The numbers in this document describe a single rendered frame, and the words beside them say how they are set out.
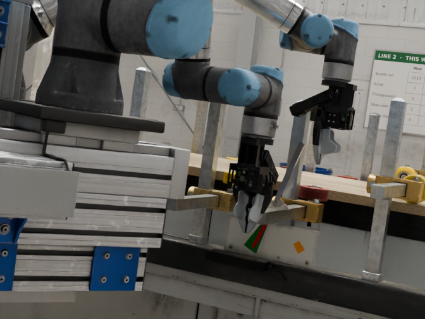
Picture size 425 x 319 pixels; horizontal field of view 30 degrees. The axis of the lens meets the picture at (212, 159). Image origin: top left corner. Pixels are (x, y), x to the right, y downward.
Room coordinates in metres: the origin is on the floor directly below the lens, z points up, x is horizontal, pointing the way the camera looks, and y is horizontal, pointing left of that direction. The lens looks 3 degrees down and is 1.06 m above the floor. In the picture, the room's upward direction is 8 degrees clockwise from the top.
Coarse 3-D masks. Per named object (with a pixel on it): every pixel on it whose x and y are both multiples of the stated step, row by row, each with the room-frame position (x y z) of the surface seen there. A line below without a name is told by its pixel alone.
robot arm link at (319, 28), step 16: (240, 0) 1.82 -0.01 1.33; (256, 0) 1.81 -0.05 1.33; (272, 0) 1.81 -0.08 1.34; (288, 0) 1.82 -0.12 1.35; (272, 16) 1.82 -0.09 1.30; (288, 16) 1.82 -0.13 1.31; (304, 16) 1.82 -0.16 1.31; (320, 16) 1.81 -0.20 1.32; (288, 32) 1.84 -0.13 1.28; (304, 32) 1.80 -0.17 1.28; (320, 32) 1.80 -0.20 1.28; (304, 48) 1.90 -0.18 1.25
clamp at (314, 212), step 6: (282, 198) 2.12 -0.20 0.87; (288, 204) 2.11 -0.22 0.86; (300, 204) 2.10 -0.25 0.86; (306, 204) 2.09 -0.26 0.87; (312, 204) 2.08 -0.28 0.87; (318, 204) 2.08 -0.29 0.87; (306, 210) 2.09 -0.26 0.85; (312, 210) 2.08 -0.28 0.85; (318, 210) 2.08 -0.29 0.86; (306, 216) 2.09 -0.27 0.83; (312, 216) 2.08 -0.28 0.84; (318, 216) 2.08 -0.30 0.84; (312, 222) 2.08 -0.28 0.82; (318, 222) 2.09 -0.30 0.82
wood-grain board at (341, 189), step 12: (192, 156) 3.00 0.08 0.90; (192, 168) 2.44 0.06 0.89; (228, 168) 2.58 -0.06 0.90; (276, 168) 3.00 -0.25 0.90; (312, 180) 2.57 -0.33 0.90; (324, 180) 2.67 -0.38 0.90; (336, 180) 2.77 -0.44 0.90; (348, 180) 2.87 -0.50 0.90; (360, 180) 2.99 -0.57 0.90; (336, 192) 2.25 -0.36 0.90; (348, 192) 2.25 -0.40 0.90; (360, 192) 2.33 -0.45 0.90; (360, 204) 2.22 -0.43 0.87; (372, 204) 2.21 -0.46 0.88; (396, 204) 2.18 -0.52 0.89; (408, 204) 2.17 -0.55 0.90; (420, 204) 2.18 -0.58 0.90
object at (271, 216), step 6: (294, 204) 2.09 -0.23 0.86; (270, 210) 1.86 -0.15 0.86; (276, 210) 1.88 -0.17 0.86; (282, 210) 1.91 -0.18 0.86; (288, 210) 1.96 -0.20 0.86; (294, 210) 2.00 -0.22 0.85; (300, 210) 2.05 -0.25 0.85; (264, 216) 1.81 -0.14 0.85; (270, 216) 1.84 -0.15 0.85; (276, 216) 1.88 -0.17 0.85; (282, 216) 1.92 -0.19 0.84; (288, 216) 1.97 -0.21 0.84; (294, 216) 2.01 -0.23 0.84; (300, 216) 2.06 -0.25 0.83; (258, 222) 1.81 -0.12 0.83; (264, 222) 1.81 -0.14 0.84; (270, 222) 1.84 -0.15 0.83; (276, 222) 1.89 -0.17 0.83
